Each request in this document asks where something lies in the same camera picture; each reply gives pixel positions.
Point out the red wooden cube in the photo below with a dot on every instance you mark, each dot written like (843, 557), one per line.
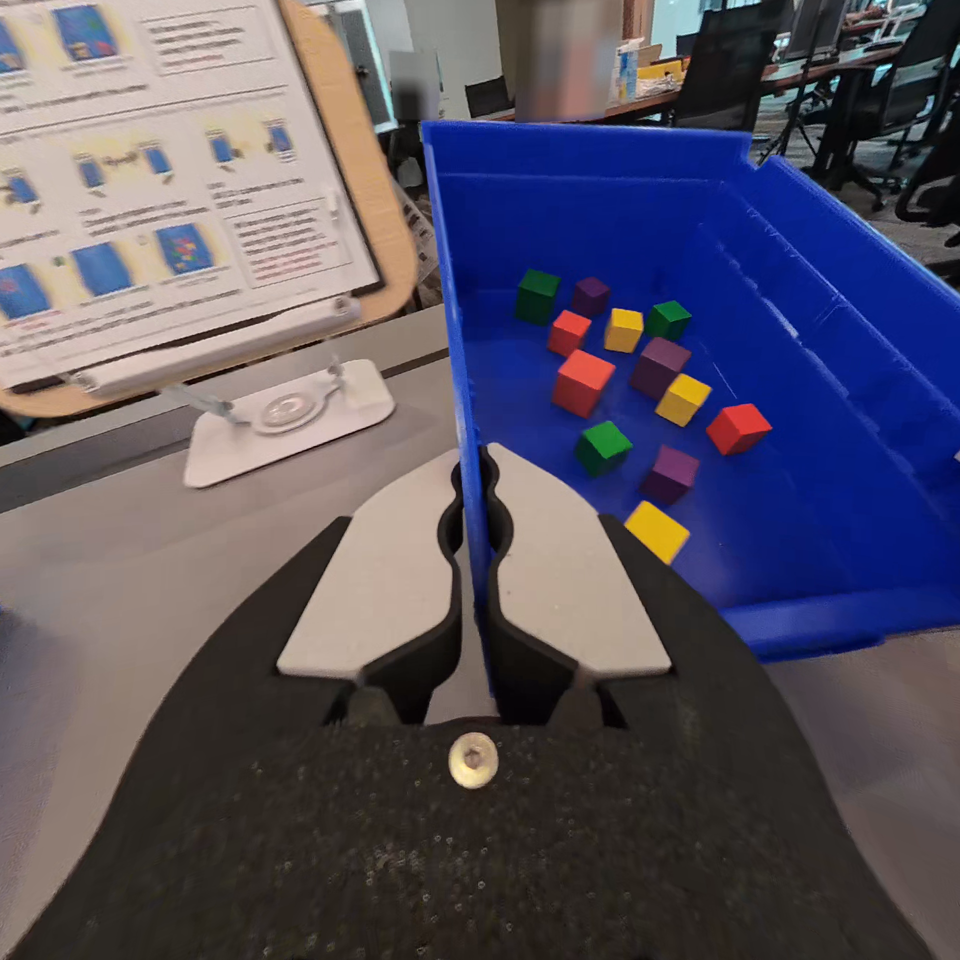
(583, 382)
(568, 332)
(739, 429)

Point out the green wooden cube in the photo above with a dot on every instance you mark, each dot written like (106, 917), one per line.
(537, 296)
(602, 448)
(669, 320)

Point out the printed instruction sheet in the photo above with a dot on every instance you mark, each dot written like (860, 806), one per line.
(187, 225)

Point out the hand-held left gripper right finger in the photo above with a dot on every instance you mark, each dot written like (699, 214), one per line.
(577, 592)

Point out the long wooden table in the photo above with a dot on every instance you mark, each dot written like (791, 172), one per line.
(795, 71)

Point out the folded newspaper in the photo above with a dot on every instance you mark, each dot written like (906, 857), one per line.
(420, 225)

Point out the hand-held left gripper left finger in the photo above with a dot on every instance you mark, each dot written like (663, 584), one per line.
(375, 592)

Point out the yellow wooden cube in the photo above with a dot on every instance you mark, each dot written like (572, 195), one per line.
(682, 399)
(658, 531)
(624, 330)

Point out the blue plastic bin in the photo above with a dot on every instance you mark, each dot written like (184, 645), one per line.
(825, 450)

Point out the black tripod stand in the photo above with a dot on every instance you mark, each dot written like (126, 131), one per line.
(806, 75)

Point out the wooden display board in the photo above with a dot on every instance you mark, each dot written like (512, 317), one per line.
(352, 112)

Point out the white blue carton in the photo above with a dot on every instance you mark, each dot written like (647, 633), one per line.
(628, 71)

